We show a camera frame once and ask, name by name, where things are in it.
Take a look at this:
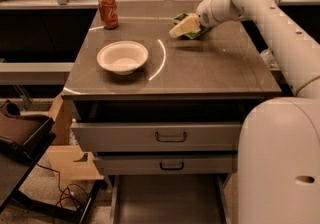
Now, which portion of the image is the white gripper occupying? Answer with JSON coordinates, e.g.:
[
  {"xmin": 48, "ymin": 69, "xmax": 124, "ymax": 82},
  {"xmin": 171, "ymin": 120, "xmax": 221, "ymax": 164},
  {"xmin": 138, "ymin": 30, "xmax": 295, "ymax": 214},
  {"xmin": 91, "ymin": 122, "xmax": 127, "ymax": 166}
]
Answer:
[{"xmin": 168, "ymin": 0, "xmax": 248, "ymax": 39}]

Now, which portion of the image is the green jalapeno chip bag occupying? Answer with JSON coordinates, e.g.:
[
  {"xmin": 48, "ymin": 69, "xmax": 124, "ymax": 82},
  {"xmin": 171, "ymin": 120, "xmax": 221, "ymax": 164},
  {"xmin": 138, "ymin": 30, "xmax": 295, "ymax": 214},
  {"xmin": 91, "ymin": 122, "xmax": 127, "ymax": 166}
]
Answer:
[{"xmin": 172, "ymin": 12, "xmax": 214, "ymax": 40}]

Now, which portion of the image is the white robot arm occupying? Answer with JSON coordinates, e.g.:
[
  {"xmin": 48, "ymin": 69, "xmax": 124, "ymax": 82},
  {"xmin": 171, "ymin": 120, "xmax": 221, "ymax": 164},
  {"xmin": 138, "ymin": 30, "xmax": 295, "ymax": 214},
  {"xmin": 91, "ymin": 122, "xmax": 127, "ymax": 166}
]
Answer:
[{"xmin": 170, "ymin": 0, "xmax": 320, "ymax": 224}]

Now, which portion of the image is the red coke can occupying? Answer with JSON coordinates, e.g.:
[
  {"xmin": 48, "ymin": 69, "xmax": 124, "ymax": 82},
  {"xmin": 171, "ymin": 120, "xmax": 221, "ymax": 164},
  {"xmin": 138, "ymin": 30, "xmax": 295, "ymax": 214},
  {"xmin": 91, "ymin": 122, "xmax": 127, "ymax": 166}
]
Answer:
[{"xmin": 98, "ymin": 0, "xmax": 119, "ymax": 29}]

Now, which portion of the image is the white paper bowl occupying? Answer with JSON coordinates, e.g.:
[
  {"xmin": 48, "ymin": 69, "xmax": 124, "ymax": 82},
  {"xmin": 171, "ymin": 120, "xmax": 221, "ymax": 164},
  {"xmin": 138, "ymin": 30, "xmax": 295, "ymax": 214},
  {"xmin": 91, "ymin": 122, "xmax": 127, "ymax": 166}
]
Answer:
[{"xmin": 97, "ymin": 41, "xmax": 149, "ymax": 75}]

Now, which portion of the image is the clear sanitizer bottle left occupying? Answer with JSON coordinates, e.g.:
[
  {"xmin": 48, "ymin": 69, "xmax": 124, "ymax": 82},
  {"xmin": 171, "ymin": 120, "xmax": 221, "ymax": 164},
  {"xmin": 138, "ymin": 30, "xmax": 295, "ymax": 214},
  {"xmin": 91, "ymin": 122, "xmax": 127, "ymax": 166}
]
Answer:
[{"xmin": 260, "ymin": 49, "xmax": 279, "ymax": 69}]

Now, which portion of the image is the grey drawer cabinet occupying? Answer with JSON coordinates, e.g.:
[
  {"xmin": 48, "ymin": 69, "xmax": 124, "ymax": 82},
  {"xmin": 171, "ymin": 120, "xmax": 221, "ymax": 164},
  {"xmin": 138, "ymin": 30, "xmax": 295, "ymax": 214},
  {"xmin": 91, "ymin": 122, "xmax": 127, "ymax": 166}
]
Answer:
[{"xmin": 61, "ymin": 0, "xmax": 282, "ymax": 224}]

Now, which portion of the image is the grey top drawer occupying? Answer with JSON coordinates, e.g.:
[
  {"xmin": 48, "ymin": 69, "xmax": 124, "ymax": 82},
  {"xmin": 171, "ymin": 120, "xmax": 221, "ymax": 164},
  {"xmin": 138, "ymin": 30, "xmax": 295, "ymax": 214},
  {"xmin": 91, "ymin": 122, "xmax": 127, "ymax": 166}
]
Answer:
[{"xmin": 71, "ymin": 122, "xmax": 241, "ymax": 153}]

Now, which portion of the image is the grey middle drawer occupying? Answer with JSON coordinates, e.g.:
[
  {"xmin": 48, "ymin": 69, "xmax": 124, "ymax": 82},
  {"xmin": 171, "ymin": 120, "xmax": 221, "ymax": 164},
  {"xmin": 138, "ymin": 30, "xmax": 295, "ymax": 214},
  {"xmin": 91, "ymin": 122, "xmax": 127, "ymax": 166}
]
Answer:
[{"xmin": 94, "ymin": 153, "xmax": 237, "ymax": 175}]

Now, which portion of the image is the grey open bottom drawer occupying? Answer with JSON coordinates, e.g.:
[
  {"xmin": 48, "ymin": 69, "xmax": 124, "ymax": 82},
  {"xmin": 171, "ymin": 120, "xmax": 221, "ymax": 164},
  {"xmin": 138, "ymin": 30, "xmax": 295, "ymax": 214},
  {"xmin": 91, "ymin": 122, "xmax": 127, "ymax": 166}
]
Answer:
[{"xmin": 109, "ymin": 174, "xmax": 231, "ymax": 224}]

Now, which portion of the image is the cardboard box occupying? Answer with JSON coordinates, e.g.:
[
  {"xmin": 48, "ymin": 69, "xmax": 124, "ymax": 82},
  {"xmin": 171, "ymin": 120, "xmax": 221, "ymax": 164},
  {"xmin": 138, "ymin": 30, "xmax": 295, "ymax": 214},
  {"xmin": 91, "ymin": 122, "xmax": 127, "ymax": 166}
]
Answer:
[{"xmin": 47, "ymin": 95, "xmax": 103, "ymax": 181}]

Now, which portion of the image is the black floor cable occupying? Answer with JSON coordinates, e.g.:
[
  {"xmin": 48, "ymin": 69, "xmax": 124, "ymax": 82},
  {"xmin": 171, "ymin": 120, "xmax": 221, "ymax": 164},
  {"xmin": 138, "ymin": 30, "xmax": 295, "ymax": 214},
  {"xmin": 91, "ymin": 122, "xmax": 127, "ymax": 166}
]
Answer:
[{"xmin": 34, "ymin": 162, "xmax": 91, "ymax": 224}]

